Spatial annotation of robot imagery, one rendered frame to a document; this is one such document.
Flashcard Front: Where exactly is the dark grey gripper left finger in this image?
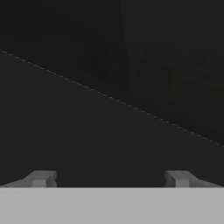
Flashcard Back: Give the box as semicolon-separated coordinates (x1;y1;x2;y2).
0;170;59;188

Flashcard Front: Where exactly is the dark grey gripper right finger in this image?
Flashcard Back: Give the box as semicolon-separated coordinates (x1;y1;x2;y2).
164;170;224;188

